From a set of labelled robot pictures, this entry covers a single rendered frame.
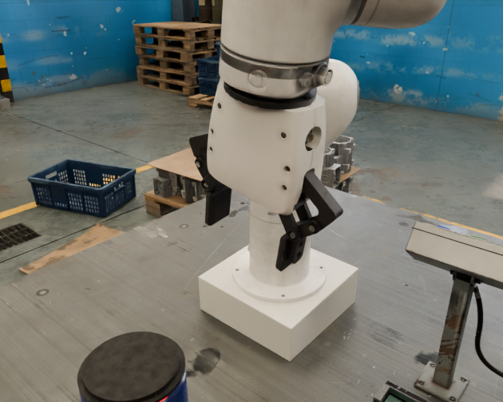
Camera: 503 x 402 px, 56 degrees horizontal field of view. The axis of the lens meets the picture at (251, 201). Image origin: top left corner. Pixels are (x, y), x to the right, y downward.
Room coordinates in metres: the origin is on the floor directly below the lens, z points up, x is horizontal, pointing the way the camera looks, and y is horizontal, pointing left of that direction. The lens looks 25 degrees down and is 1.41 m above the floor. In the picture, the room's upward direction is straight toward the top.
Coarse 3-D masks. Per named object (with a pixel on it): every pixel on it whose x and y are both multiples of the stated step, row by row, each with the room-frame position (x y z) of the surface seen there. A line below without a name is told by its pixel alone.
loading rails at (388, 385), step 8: (384, 384) 0.47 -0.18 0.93; (392, 384) 0.47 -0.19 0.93; (384, 392) 0.45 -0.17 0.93; (392, 392) 0.46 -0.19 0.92; (400, 392) 0.46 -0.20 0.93; (408, 392) 0.46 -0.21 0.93; (376, 400) 0.44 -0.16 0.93; (384, 400) 0.45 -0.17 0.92; (392, 400) 0.45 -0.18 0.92; (400, 400) 0.45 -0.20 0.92; (408, 400) 0.45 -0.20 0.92; (416, 400) 0.44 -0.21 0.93; (424, 400) 0.44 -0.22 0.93
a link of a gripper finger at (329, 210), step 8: (304, 176) 0.36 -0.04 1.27; (312, 176) 0.36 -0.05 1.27; (304, 184) 0.36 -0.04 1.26; (312, 184) 0.35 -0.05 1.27; (320, 184) 0.36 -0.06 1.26; (304, 192) 0.36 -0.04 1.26; (312, 192) 0.35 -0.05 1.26; (320, 192) 0.35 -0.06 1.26; (328, 192) 0.36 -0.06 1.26; (312, 200) 0.35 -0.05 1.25; (320, 200) 0.35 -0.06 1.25; (328, 200) 0.35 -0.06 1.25; (320, 208) 0.35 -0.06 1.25; (328, 208) 0.34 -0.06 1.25; (336, 208) 0.35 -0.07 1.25; (320, 216) 0.35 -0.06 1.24; (328, 216) 0.34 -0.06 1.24; (336, 216) 0.34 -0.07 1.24; (320, 224) 0.35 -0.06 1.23; (328, 224) 0.35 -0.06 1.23
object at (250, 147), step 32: (224, 96) 0.38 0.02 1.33; (224, 128) 0.39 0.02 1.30; (256, 128) 0.36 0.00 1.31; (288, 128) 0.35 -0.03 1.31; (320, 128) 0.36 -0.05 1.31; (224, 160) 0.39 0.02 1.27; (256, 160) 0.37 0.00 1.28; (288, 160) 0.35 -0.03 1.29; (320, 160) 0.37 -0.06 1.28; (256, 192) 0.37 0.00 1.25; (288, 192) 0.35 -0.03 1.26
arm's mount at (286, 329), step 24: (336, 264) 0.84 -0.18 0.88; (216, 288) 0.76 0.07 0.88; (336, 288) 0.76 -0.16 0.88; (216, 312) 0.77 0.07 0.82; (240, 312) 0.72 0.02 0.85; (264, 312) 0.69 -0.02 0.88; (288, 312) 0.69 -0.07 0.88; (312, 312) 0.70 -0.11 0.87; (336, 312) 0.76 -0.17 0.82; (264, 336) 0.69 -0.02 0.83; (288, 336) 0.65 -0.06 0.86; (312, 336) 0.70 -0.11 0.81; (288, 360) 0.65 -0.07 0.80
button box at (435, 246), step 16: (416, 224) 0.64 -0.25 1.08; (416, 240) 0.62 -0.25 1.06; (432, 240) 0.61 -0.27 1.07; (448, 240) 0.60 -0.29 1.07; (464, 240) 0.59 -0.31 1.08; (480, 240) 0.58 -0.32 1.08; (416, 256) 0.62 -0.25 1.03; (432, 256) 0.60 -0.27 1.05; (448, 256) 0.59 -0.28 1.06; (464, 256) 0.58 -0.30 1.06; (480, 256) 0.57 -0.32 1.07; (496, 256) 0.56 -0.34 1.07; (464, 272) 0.58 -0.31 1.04; (480, 272) 0.55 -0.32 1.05; (496, 272) 0.54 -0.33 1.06
